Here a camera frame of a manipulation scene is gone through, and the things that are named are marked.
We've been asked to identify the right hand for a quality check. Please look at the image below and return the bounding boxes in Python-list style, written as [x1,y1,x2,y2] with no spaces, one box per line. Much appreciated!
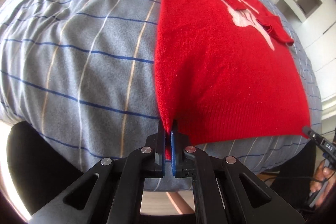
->
[310,160,335,207]

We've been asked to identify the red knit sweater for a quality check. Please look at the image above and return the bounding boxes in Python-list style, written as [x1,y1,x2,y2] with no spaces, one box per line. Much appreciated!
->
[154,0,310,161]

